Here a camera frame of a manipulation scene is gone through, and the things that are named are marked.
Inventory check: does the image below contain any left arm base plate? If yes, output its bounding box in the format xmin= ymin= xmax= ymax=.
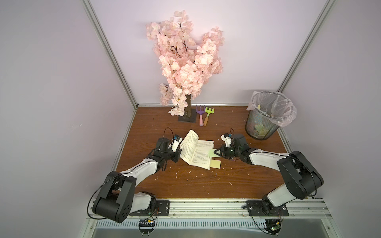
xmin=129 ymin=199 xmax=170 ymax=217

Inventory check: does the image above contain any green toy garden rake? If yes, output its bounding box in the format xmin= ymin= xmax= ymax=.
xmin=203 ymin=107 xmax=214 ymax=127

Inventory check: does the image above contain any purple toy garden rake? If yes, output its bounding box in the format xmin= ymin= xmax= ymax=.
xmin=196 ymin=105 xmax=205 ymax=127

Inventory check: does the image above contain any left aluminium corner post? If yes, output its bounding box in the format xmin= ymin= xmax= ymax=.
xmin=81 ymin=0 xmax=139 ymax=111

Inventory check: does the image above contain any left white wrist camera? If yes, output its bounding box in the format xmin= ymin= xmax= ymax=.
xmin=171 ymin=134 xmax=183 ymax=152

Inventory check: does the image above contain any discarded sticky notes pile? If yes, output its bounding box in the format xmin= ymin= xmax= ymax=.
xmin=254 ymin=105 xmax=272 ymax=138

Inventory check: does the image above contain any dark blue book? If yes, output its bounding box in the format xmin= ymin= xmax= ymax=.
xmin=180 ymin=130 xmax=214 ymax=170

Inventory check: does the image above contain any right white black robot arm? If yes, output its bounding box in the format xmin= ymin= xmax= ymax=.
xmin=212 ymin=133 xmax=324 ymax=209

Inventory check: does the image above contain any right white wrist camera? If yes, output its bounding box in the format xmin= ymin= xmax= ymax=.
xmin=221 ymin=133 xmax=232 ymax=147

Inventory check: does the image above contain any yellow sticky note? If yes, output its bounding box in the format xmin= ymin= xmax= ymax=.
xmin=210 ymin=159 xmax=221 ymax=169

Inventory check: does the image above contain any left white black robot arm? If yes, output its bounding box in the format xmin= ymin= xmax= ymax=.
xmin=87 ymin=135 xmax=183 ymax=223

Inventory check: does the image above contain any small circuit board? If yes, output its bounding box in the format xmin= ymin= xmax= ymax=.
xmin=138 ymin=219 xmax=156 ymax=236
xmin=265 ymin=219 xmax=281 ymax=235

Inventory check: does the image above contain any right aluminium corner post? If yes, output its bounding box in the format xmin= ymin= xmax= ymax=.
xmin=277 ymin=0 xmax=336 ymax=93

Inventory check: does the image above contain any light green sticky note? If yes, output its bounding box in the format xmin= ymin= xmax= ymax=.
xmin=208 ymin=149 xmax=214 ymax=158

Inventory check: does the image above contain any aluminium corner post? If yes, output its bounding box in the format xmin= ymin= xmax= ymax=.
xmin=277 ymin=0 xmax=336 ymax=93
xmin=81 ymin=0 xmax=139 ymax=111

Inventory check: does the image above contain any pink artificial blossom tree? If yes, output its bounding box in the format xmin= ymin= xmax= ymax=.
xmin=146 ymin=11 xmax=224 ymax=117

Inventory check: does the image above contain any aluminium mounting rail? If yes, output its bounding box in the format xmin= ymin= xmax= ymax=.
xmin=87 ymin=198 xmax=332 ymax=230

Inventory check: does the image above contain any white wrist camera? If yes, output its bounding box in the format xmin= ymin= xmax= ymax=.
xmin=221 ymin=133 xmax=232 ymax=147
xmin=171 ymin=134 xmax=183 ymax=152

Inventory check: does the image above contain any left small circuit board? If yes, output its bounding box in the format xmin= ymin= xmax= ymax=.
xmin=138 ymin=219 xmax=156 ymax=236

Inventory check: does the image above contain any clear plastic bin liner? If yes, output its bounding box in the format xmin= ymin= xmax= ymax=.
xmin=247 ymin=91 xmax=297 ymax=127

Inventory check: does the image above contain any black mesh waste bin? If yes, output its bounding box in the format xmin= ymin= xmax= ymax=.
xmin=245 ymin=91 xmax=289 ymax=140

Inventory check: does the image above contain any right small circuit board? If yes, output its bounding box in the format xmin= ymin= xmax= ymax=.
xmin=265 ymin=219 xmax=281 ymax=235

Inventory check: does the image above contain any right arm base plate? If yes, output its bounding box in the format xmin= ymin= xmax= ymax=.
xmin=242 ymin=200 xmax=289 ymax=217

